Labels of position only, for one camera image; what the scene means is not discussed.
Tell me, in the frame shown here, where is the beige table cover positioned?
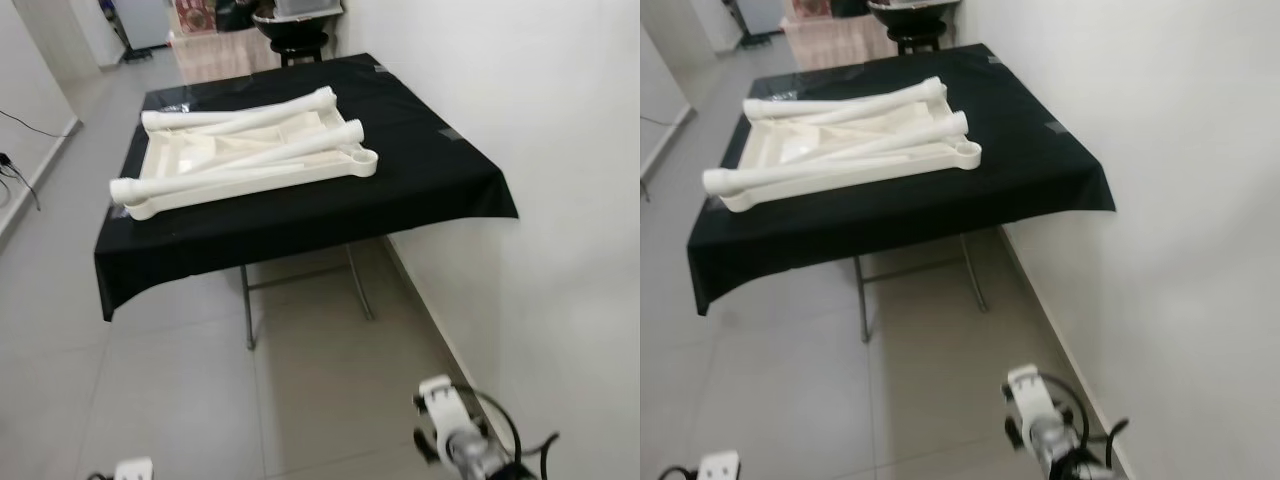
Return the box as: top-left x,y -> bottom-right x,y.
780,15 -> 891,71
168,30 -> 283,86

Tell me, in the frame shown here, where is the white appliance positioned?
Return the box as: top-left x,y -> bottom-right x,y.
735,0 -> 791,37
112,0 -> 173,51

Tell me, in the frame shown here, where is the grey metal folding table frame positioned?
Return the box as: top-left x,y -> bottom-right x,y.
238,240 -> 376,351
853,233 -> 991,344

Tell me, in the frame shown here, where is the black tablecloth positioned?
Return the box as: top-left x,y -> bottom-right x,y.
686,43 -> 1117,317
93,52 -> 519,323

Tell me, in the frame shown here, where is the cream plastic table top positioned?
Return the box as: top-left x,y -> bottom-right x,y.
712,85 -> 984,214
118,95 -> 380,221

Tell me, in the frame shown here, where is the black wall cable with plug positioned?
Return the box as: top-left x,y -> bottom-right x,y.
0,150 -> 41,211

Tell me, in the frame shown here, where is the black bag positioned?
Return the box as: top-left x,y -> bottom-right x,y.
215,0 -> 258,31

